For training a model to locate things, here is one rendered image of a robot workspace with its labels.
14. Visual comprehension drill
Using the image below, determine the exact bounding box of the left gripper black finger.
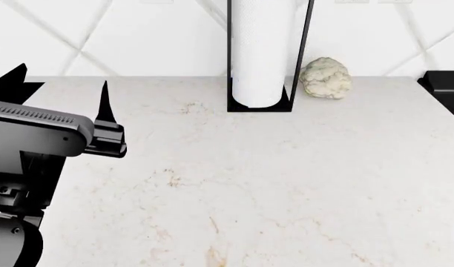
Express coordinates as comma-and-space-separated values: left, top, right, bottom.
94, 80, 117, 123
0, 62, 29, 84

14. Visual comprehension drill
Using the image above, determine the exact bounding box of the white paper towel roll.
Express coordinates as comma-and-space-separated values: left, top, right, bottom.
231, 0, 298, 109

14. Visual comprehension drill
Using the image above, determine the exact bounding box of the black paper towel holder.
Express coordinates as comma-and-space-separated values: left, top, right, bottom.
226, 0, 315, 113

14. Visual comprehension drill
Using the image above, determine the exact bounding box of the black cooktop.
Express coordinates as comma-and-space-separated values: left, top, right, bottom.
416, 70, 454, 125

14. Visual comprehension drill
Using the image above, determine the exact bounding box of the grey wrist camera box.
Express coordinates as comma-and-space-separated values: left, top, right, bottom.
0, 99, 96, 174

